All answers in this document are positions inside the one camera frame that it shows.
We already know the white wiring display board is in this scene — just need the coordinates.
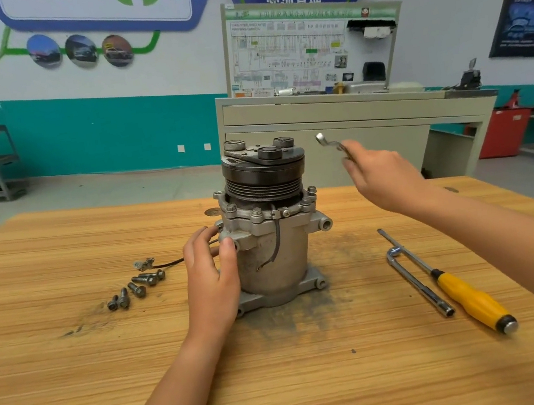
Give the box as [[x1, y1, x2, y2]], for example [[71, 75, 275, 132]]
[[214, 0, 414, 109]]

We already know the silver combination wrench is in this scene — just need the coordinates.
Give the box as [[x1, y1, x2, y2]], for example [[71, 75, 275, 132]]
[[315, 128, 354, 163]]

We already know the silver L-shaped socket wrench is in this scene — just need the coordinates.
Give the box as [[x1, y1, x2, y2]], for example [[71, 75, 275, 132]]
[[385, 239, 457, 326]]

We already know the blue rounded infographic panel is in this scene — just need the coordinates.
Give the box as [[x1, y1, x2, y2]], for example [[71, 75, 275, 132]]
[[0, 0, 221, 59]]

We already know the yellow handled screwdriver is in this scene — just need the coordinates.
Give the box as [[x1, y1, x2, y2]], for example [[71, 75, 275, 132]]
[[377, 209, 520, 352]]

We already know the person's left hand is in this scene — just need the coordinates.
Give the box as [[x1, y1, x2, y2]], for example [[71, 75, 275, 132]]
[[171, 222, 251, 348]]

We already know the grey metal compressor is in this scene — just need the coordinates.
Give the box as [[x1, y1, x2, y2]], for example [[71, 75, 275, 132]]
[[118, 128, 345, 330]]

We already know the person's right forearm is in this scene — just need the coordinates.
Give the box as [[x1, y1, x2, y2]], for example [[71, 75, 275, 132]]
[[400, 170, 534, 362]]

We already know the round photo wall decal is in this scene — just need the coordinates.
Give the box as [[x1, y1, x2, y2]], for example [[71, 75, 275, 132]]
[[25, 31, 66, 72], [62, 31, 100, 71], [99, 32, 136, 70]]

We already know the person's right hand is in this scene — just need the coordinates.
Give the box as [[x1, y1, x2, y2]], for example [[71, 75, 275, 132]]
[[339, 129, 435, 226]]

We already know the red cabinet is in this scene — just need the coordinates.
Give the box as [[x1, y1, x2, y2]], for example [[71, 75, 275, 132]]
[[474, 102, 534, 162]]

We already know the small black device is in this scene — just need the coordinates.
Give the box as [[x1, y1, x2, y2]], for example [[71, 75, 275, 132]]
[[454, 58, 485, 92]]

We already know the beige workbench cabinet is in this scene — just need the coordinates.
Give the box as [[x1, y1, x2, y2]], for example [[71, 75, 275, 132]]
[[212, 58, 510, 212]]

